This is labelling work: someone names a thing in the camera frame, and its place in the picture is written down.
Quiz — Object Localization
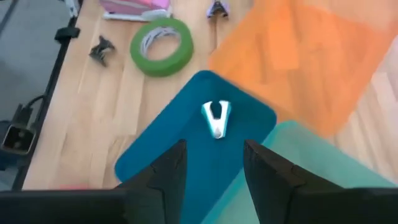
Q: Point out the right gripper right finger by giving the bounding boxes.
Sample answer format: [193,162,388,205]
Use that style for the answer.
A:
[244,139,343,224]

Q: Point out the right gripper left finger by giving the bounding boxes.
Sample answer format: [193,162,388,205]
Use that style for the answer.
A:
[115,139,188,224]

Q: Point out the white teal staple remover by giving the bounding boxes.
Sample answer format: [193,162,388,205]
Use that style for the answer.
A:
[201,100,233,140]

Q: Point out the green tape roll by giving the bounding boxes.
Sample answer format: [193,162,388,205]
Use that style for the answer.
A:
[129,17,195,78]

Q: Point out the pink stapler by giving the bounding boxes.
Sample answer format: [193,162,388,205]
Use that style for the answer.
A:
[99,0,172,22]

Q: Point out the purple staple remover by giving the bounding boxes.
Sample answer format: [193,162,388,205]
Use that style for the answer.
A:
[206,0,231,19]

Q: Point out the black staple remover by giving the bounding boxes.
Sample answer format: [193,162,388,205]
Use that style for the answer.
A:
[88,35,116,67]

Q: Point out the mint green plastic tray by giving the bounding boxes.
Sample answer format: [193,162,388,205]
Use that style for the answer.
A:
[201,120,398,224]

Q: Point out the dark teal plastic tray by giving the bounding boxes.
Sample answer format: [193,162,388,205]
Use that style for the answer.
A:
[114,70,277,224]

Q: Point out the orange translucent plastic tray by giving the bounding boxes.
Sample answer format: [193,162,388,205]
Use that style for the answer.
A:
[208,0,398,138]

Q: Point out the black metal table frame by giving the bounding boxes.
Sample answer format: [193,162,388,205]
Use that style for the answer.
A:
[12,0,83,191]

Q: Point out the black frame clamp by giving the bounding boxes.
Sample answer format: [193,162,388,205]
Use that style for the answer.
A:
[54,26,81,44]

